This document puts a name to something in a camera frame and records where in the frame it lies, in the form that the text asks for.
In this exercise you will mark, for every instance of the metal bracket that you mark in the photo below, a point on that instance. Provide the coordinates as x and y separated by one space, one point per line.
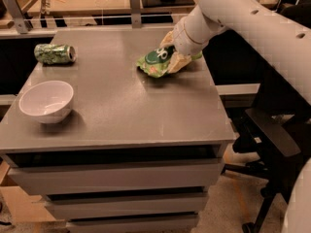
14 10
135 13

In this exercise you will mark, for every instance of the cardboard box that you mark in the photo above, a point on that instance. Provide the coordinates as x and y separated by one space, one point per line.
23 207

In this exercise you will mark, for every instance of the metal bracket left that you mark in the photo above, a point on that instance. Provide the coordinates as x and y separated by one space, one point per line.
14 10

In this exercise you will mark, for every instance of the metal bracket middle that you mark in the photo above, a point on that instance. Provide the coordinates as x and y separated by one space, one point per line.
135 13

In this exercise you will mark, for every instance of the grey drawer cabinet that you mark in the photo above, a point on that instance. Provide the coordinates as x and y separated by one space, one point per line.
136 153

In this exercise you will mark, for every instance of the green soda can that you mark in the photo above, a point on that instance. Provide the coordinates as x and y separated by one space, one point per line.
55 54

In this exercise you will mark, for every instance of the wooden workbench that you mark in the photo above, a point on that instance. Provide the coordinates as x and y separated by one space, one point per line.
87 8

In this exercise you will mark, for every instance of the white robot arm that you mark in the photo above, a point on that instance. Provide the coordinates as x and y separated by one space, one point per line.
285 45

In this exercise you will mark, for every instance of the black office chair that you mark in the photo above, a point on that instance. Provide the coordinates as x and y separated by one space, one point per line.
277 128

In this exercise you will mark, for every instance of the green rice chip bag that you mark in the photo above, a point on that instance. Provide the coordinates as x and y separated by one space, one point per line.
155 63

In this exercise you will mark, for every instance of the white bowl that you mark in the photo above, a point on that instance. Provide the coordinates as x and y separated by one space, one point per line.
47 102

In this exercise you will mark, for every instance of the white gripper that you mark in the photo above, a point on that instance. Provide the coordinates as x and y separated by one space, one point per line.
182 40

